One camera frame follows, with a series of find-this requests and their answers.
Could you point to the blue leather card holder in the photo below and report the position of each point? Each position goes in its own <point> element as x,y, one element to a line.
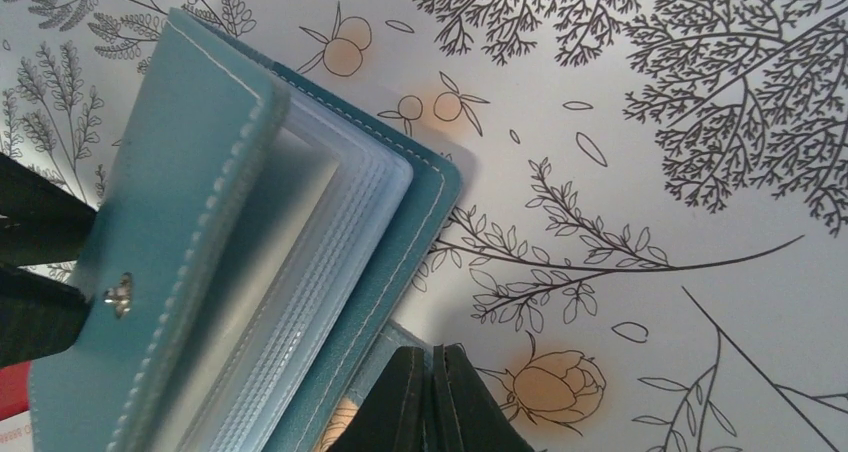
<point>255,237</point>

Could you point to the floral patterned table mat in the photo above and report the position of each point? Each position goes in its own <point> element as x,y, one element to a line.
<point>650,252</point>

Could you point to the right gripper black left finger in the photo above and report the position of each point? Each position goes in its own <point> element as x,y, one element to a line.
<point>390,418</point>

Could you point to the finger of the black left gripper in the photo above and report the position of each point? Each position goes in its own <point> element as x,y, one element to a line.
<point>40,222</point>
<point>39,316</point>

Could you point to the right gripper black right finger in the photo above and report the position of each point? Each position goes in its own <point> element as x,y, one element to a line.
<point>465,416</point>

